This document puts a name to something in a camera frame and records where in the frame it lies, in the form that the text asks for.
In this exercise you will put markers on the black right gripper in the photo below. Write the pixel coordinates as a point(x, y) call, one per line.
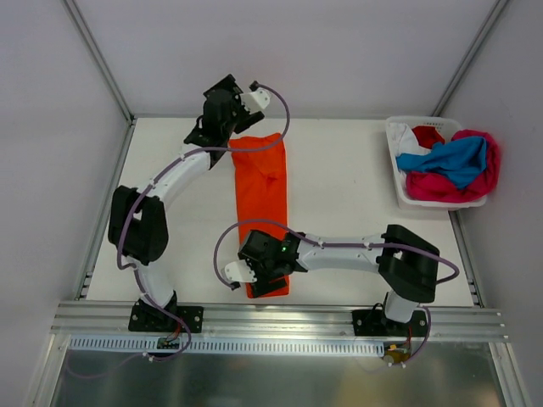
point(263, 284)

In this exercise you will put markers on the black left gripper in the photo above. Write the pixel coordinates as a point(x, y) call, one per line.
point(232, 87)

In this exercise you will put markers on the orange t shirt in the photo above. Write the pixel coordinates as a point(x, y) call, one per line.
point(261, 181)

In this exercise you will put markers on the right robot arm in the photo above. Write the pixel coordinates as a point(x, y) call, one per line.
point(408, 264)

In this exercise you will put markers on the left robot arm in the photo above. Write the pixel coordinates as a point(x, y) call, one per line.
point(138, 223)

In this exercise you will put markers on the magenta pink t shirt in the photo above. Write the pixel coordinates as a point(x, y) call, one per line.
point(433, 187)

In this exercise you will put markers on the white t shirt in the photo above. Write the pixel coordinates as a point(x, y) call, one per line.
point(404, 140)

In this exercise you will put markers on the white plastic laundry basket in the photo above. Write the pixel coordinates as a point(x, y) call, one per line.
point(446, 128)

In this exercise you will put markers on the red t shirt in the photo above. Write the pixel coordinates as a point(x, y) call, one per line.
point(427, 136)

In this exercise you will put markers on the blue t shirt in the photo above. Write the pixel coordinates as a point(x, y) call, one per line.
point(461, 161)

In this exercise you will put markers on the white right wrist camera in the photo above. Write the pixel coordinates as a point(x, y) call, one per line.
point(238, 273)

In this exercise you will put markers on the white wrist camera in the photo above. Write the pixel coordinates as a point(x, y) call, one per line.
point(238, 273)
point(257, 99)

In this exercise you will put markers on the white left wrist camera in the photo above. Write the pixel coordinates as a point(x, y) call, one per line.
point(257, 99)

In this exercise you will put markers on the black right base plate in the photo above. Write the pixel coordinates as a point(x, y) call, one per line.
point(373, 323)

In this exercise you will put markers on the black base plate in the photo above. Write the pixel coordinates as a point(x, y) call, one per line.
point(373, 323)
point(146, 318)

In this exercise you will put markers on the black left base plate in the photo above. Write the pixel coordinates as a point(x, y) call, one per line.
point(146, 318)

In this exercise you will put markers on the white slotted cable duct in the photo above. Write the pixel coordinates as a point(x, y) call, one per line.
point(201, 345)

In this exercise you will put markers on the aluminium frame post left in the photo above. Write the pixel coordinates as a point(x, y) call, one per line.
point(84, 31)

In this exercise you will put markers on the aluminium frame post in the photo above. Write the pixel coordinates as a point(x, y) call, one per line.
point(84, 31)
point(474, 49)

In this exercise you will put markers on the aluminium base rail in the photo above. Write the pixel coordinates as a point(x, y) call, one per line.
point(448, 324)

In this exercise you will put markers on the aluminium frame post right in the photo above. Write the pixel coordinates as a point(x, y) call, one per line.
point(474, 49)

